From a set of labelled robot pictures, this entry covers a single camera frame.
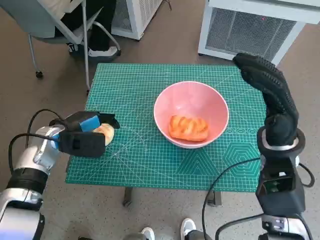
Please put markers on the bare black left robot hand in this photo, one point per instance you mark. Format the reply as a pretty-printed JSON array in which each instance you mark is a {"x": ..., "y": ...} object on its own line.
[{"x": 82, "y": 121}]

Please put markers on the braided toy bread loaf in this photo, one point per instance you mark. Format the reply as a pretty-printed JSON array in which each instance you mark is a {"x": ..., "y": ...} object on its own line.
[{"x": 188, "y": 127}]

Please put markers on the pink bowl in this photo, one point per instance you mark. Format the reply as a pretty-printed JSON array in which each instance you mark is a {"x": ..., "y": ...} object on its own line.
[{"x": 192, "y": 100}]

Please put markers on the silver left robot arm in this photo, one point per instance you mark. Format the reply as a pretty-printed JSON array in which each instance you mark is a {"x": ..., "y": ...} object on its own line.
[{"x": 42, "y": 150}]

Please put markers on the round toy bread bun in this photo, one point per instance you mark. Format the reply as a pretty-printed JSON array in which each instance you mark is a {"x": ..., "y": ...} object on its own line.
[{"x": 108, "y": 133}]

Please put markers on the green cutting mat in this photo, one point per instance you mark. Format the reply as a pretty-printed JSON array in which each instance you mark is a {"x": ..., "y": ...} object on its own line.
[{"x": 150, "y": 170}]

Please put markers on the black table leg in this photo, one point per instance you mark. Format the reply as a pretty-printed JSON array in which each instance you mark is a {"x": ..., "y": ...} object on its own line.
[
  {"x": 127, "y": 196},
  {"x": 215, "y": 198}
]

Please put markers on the person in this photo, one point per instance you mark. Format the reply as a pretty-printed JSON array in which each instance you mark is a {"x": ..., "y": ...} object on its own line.
[{"x": 100, "y": 27}]

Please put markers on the grey office chair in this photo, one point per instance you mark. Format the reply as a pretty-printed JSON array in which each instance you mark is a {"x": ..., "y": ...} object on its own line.
[{"x": 27, "y": 20}]

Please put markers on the small white mesh cabinet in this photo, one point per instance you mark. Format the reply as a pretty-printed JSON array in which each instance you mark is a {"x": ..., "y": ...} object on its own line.
[{"x": 135, "y": 17}]

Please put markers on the white shoe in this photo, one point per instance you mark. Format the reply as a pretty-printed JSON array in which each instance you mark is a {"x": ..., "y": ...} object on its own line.
[
  {"x": 188, "y": 226},
  {"x": 148, "y": 233}
]

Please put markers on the large white mesh cabinet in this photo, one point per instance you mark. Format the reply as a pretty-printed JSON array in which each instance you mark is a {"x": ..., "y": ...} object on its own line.
[{"x": 250, "y": 32}]

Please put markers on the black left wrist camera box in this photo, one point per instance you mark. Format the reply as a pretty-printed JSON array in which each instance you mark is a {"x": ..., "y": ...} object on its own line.
[{"x": 82, "y": 145}]

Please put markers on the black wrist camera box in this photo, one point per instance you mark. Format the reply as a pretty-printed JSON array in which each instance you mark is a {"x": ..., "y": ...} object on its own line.
[
  {"x": 82, "y": 145},
  {"x": 282, "y": 202}
]

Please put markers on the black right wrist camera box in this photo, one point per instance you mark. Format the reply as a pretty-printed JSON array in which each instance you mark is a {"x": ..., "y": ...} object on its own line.
[{"x": 282, "y": 202}]

